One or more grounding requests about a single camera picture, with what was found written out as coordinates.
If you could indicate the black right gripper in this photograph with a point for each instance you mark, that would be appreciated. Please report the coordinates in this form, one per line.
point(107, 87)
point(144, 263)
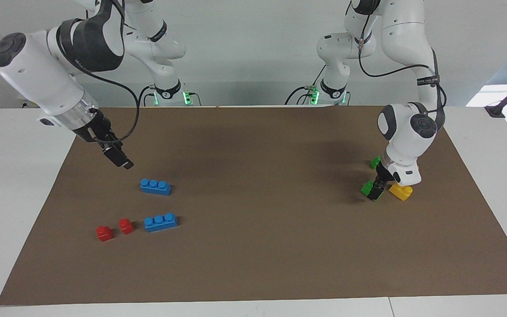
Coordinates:
point(95, 130)

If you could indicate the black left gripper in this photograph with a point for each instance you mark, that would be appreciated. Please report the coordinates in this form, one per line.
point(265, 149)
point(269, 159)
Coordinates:
point(384, 174)

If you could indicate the green two-stud toy brick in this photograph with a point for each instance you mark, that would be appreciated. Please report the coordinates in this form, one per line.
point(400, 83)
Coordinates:
point(375, 162)
point(366, 188)

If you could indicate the blue three-stud toy brick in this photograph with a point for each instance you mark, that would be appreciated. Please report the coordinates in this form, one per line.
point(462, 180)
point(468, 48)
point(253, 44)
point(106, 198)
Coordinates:
point(155, 186)
point(160, 222)

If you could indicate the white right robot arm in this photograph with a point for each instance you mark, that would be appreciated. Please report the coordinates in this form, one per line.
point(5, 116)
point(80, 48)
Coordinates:
point(38, 66)

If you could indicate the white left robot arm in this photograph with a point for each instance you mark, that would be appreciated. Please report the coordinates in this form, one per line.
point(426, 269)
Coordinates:
point(405, 44)

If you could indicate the yellow two-stud toy brick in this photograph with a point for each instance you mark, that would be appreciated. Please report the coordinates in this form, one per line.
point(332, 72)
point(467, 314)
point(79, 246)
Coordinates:
point(401, 192)

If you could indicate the red one-stud toy brick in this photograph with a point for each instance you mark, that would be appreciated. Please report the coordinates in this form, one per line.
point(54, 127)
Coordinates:
point(126, 226)
point(104, 233)

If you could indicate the brown table mat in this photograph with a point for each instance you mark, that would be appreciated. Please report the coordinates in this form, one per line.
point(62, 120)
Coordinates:
point(253, 220)

